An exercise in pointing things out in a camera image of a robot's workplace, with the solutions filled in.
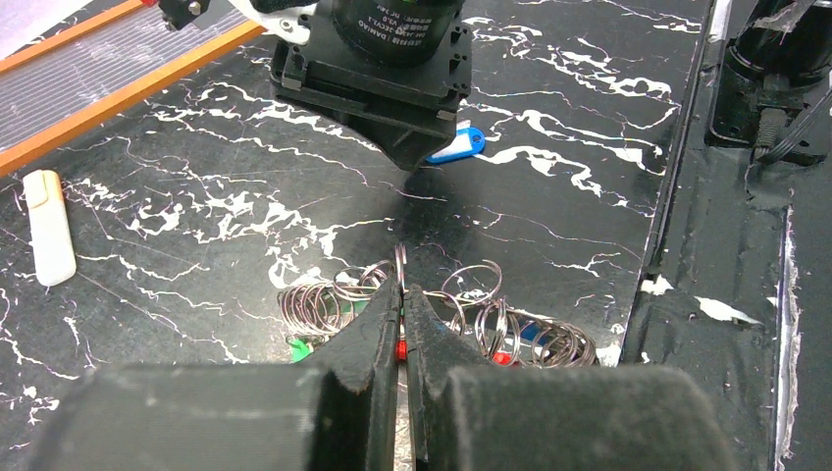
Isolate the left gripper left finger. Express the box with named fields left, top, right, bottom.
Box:
left=28, top=280, right=401, bottom=470

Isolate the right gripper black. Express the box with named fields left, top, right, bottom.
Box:
left=270, top=1, right=473, bottom=171

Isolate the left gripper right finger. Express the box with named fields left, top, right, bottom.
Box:
left=403, top=286, right=737, bottom=470

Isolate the metal key organizer ring red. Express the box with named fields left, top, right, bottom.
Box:
left=277, top=245, right=600, bottom=369

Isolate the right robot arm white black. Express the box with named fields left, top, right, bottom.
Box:
left=159, top=0, right=485, bottom=172

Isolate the orange capped tube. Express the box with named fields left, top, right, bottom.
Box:
left=23, top=170, right=77, bottom=287

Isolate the orange wooden shelf rack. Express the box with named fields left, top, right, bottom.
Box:
left=1, top=1, right=263, bottom=175

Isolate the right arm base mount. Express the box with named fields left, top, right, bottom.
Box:
left=704, top=1, right=831, bottom=167

